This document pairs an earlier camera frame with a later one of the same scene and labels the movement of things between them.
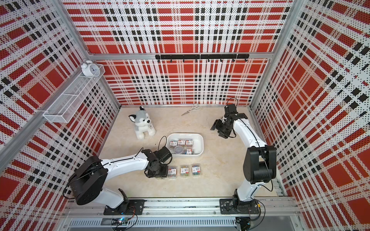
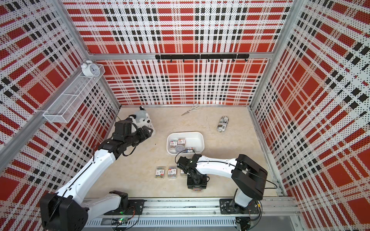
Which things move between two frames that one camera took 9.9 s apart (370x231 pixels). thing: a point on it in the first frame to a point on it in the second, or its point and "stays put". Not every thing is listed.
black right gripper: [217, 125] to [203, 185]
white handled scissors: [195, 107] stays put
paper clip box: [189, 143] to [190, 150]
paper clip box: [172, 144] stays put
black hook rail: [232, 57] stays put
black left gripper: [163, 174] to [143, 136]
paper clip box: [172, 172] stays put
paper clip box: [185, 171] stays put
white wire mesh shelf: [64, 108] stays put
